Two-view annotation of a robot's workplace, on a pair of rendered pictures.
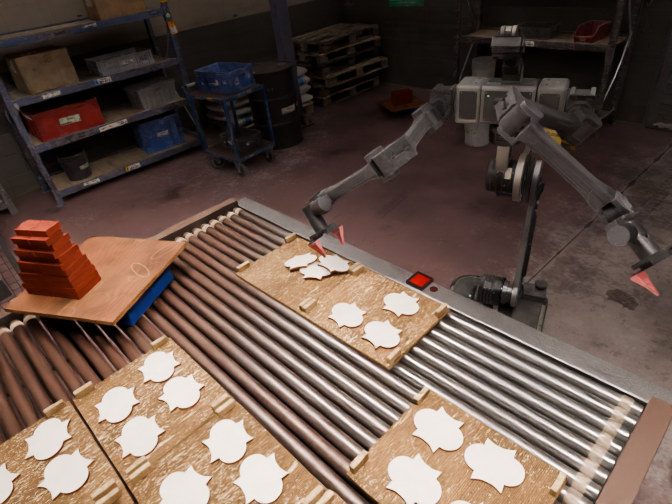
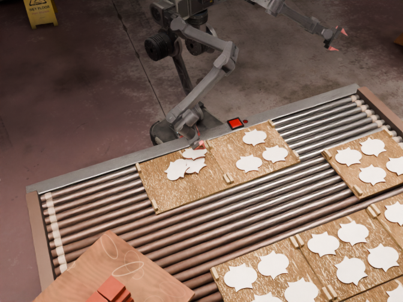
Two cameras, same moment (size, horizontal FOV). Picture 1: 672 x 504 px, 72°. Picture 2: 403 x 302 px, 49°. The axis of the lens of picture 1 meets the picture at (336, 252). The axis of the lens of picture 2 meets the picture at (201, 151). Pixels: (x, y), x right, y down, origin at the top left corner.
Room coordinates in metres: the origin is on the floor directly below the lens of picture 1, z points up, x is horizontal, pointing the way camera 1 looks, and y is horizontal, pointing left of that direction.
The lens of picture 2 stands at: (0.90, 1.53, 2.73)
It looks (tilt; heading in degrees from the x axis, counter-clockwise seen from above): 47 degrees down; 291
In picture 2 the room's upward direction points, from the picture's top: 3 degrees counter-clockwise
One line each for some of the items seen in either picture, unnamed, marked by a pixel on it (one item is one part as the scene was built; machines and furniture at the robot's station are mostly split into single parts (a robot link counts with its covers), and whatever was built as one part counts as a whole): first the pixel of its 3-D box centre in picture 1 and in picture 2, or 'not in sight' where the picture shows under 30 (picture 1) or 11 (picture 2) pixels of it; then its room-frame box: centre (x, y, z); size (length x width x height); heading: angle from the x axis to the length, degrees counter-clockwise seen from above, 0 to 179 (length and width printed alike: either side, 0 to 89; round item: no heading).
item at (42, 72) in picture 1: (41, 69); not in sight; (5.07, 2.68, 1.26); 0.49 x 0.38 x 0.34; 135
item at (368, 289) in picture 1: (374, 312); (251, 152); (1.24, -0.11, 0.93); 0.41 x 0.35 x 0.02; 42
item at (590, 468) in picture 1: (328, 312); (231, 174); (1.30, 0.06, 0.90); 1.95 x 0.05 x 0.05; 41
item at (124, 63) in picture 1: (120, 61); not in sight; (5.49, 2.06, 1.16); 0.60 x 0.40 x 0.15; 131
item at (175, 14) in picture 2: (438, 108); (173, 18); (1.80, -0.48, 1.45); 0.09 x 0.08 x 0.12; 59
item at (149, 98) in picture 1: (151, 93); not in sight; (5.63, 1.88, 0.76); 0.50 x 0.36 x 0.24; 135
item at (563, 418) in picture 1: (347, 298); (223, 162); (1.37, -0.02, 0.90); 1.95 x 0.05 x 0.05; 41
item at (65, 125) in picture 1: (63, 116); not in sight; (5.04, 2.67, 0.78); 0.66 x 0.45 x 0.28; 129
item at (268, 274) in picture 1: (298, 271); (182, 176); (1.55, 0.17, 0.93); 0.41 x 0.35 x 0.02; 42
